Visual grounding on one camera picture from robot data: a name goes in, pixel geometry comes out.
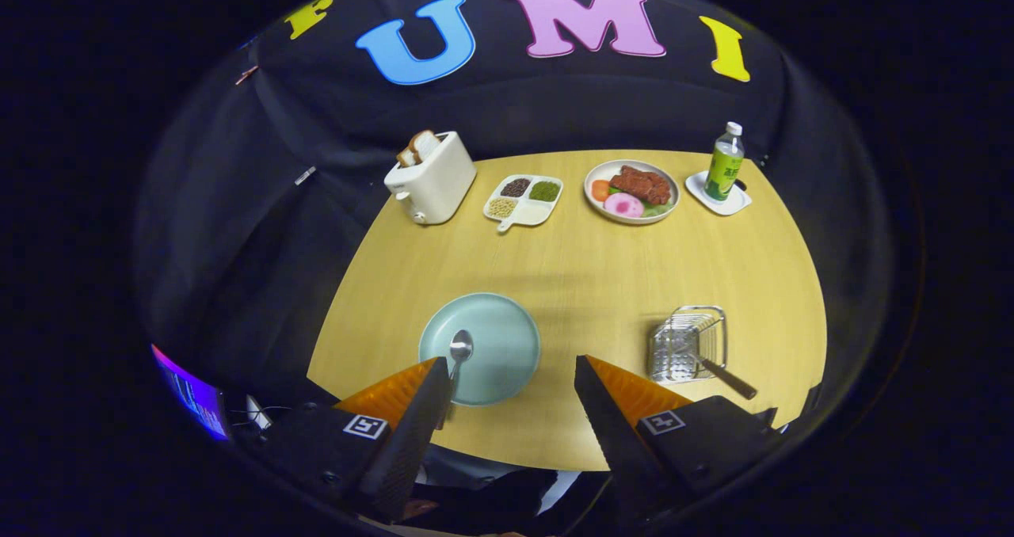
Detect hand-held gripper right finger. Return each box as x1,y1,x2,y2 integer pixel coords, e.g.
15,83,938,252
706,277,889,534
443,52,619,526
574,355,781,522

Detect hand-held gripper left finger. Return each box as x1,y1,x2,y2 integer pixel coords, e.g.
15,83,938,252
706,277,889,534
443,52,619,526
238,356,454,522

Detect metal spoon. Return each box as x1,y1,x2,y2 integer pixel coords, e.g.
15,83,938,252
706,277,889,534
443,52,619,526
444,329,475,399

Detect metal fork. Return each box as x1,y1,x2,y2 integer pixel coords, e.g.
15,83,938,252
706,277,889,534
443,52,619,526
672,335,759,401

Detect light green plate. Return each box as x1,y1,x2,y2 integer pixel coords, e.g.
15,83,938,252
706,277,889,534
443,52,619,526
418,292,542,407

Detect white flat device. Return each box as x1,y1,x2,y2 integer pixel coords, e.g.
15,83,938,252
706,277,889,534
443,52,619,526
244,394,275,431

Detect lit purple screen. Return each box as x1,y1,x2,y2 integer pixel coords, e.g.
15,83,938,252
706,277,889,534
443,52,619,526
151,345,231,442

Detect pink ham slice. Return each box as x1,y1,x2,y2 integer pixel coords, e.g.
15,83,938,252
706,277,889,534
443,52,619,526
604,192,645,219

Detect white food plate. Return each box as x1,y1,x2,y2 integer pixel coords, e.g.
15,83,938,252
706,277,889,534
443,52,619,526
584,159,681,226

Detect white divided bean dish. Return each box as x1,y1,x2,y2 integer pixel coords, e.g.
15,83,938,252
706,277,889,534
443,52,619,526
483,174,564,233

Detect white toaster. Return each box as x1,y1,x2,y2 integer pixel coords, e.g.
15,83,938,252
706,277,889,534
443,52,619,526
384,131,478,226

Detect red meat pieces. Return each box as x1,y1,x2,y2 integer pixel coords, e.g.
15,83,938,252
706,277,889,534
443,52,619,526
608,166,673,205

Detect white square coaster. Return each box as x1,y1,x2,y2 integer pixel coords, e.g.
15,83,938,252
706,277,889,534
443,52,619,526
685,170,753,217

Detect green label plastic bottle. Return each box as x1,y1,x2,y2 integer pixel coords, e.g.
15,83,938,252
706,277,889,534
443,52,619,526
704,121,746,203

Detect metal wire cutlery basket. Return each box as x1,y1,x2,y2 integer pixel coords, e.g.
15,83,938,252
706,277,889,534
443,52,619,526
647,306,728,385

